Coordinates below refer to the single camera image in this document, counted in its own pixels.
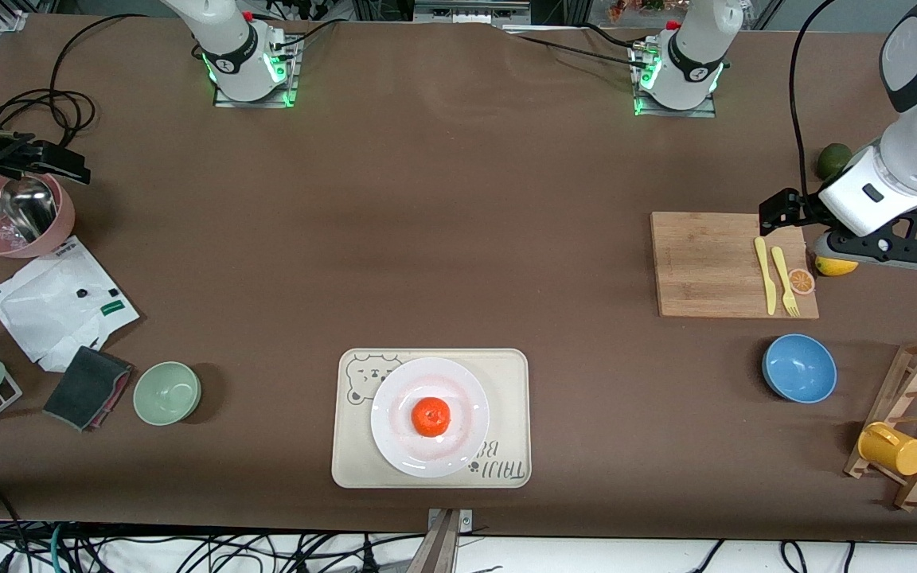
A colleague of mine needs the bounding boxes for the white round plate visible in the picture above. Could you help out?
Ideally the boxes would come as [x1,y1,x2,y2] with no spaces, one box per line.
[370,357,490,479]

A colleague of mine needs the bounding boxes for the orange fruit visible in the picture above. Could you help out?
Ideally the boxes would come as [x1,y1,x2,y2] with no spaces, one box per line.
[411,397,452,439]

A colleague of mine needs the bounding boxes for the yellow plastic fork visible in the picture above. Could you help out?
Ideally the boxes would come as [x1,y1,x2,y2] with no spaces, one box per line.
[770,246,802,318]

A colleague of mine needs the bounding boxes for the metal scoop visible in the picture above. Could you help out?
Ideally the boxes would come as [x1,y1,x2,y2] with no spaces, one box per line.
[0,177,58,242]

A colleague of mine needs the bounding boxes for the dark green avocado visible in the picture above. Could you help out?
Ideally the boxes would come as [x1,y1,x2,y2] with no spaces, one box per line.
[816,142,855,182]

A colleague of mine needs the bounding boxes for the yellow plastic knife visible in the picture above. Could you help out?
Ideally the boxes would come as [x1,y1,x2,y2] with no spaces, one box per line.
[754,236,778,316]

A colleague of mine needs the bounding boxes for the yellow lemon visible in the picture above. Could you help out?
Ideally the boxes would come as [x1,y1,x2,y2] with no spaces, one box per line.
[814,255,860,278]

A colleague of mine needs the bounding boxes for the pink bowl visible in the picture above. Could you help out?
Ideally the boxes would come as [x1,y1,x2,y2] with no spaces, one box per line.
[0,173,76,259]

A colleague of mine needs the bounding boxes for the wooden cutting board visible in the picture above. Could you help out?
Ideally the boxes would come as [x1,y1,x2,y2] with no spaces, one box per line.
[650,211,820,320]

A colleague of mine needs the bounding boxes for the white plastic bag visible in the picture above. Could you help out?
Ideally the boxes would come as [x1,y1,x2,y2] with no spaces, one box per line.
[0,236,141,373]

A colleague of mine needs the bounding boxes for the blue bowl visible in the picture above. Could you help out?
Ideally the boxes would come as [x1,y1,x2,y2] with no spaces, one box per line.
[762,333,838,404]

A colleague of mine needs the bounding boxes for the wooden cup rack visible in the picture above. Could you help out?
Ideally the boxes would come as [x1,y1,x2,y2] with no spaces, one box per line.
[844,337,917,512]

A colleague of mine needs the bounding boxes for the brown table mat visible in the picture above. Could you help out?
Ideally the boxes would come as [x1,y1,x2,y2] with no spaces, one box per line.
[0,14,917,542]

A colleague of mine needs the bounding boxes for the dark grey folded cloth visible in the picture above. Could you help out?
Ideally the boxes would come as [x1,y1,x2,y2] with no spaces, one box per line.
[43,345,135,432]

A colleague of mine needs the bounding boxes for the pale green bowl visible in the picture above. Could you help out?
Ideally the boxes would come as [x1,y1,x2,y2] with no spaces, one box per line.
[133,361,202,427]

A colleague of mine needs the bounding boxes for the yellow mug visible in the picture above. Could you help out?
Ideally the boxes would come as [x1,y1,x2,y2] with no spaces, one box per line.
[857,422,917,477]

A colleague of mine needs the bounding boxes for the beige bear print tray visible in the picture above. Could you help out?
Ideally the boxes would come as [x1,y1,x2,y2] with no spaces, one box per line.
[331,348,533,489]

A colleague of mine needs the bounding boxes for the coiled black cable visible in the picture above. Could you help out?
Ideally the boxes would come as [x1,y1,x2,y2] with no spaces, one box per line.
[0,14,149,166]

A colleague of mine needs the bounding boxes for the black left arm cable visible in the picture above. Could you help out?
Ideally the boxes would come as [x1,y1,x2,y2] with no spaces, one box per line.
[790,0,840,198]

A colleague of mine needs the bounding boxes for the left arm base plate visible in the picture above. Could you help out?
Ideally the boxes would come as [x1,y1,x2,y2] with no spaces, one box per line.
[628,44,718,119]

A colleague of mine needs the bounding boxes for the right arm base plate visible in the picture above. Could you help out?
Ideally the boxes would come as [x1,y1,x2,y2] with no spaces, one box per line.
[213,36,302,108]

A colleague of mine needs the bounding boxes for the black base cable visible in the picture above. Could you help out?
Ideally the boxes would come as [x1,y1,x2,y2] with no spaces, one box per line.
[271,20,341,49]
[506,30,646,71]

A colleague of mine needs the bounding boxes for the grey metal frame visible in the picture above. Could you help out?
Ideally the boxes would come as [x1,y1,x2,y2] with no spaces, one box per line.
[351,0,579,25]

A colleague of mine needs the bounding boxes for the teal cable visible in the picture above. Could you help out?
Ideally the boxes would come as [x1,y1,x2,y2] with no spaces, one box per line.
[49,521,77,573]

